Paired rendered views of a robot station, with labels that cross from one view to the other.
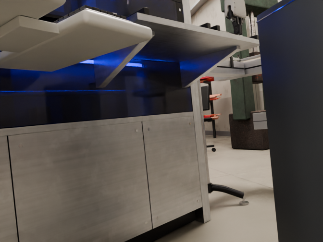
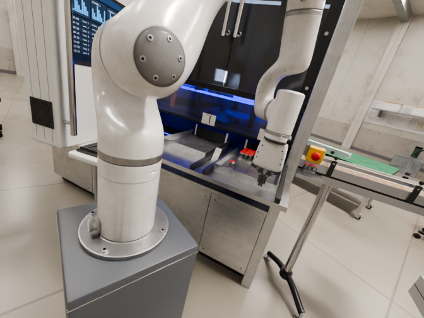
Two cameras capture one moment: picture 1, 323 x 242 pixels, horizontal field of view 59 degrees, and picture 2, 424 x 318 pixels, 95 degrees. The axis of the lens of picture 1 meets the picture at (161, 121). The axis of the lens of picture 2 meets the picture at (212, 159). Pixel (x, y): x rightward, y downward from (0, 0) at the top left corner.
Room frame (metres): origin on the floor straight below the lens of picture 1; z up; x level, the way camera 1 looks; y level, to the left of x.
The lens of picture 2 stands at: (0.74, -0.86, 1.21)
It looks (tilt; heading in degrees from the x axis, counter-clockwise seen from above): 20 degrees down; 63
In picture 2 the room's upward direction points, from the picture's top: 13 degrees clockwise
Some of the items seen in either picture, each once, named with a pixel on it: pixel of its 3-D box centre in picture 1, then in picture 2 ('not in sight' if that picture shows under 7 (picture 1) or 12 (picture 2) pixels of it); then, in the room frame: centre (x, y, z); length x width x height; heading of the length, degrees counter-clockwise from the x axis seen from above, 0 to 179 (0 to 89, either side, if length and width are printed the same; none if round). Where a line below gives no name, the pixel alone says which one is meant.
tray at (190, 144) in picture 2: not in sight; (197, 142); (1.13, 0.11, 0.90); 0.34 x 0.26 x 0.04; 43
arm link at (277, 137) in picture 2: not in sight; (277, 135); (1.22, -0.36, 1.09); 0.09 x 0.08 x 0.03; 133
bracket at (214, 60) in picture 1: (208, 68); not in sight; (1.36, -0.25, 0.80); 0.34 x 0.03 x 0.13; 43
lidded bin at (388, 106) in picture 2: not in sight; (392, 106); (8.96, 2.97, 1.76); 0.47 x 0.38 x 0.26; 106
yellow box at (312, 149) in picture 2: not in sight; (315, 154); (1.62, -0.24, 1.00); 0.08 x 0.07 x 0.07; 43
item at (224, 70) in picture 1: (208, 63); (365, 178); (1.92, -0.35, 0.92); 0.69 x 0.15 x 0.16; 133
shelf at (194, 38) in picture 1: (167, 48); (219, 159); (1.20, -0.06, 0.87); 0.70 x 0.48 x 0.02; 133
